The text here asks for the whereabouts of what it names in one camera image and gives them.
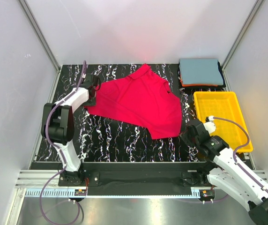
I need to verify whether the slotted cable duct rail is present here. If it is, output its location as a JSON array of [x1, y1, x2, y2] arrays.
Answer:
[[25, 188, 201, 199]]

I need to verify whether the aluminium frame post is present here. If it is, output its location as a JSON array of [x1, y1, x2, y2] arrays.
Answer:
[[222, 0, 266, 70], [16, 0, 62, 73]]

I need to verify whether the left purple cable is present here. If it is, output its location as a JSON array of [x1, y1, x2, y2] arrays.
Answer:
[[39, 60, 88, 225]]

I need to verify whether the folded grey-blue shirt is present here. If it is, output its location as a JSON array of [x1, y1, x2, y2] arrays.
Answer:
[[179, 59, 223, 85]]

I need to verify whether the folded dark navy shirt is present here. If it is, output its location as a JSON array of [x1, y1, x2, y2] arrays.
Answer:
[[217, 61, 226, 88]]

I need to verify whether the right aluminium frame post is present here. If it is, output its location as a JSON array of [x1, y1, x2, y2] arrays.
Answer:
[[222, 0, 266, 70]]

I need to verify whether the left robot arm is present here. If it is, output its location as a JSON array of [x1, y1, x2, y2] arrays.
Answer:
[[41, 75, 101, 182]]

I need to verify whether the left aluminium frame post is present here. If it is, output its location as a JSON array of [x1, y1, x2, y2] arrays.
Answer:
[[16, 0, 62, 73]]

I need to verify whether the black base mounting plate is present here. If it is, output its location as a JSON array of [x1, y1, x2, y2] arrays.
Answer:
[[59, 162, 213, 195]]

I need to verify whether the yellow plastic bin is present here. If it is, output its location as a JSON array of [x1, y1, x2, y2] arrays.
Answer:
[[194, 91, 247, 149]]

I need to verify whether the red polo shirt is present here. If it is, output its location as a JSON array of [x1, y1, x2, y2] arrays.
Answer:
[[87, 64, 182, 139]]

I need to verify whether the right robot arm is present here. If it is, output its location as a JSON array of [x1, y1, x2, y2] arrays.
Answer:
[[179, 116, 268, 225]]

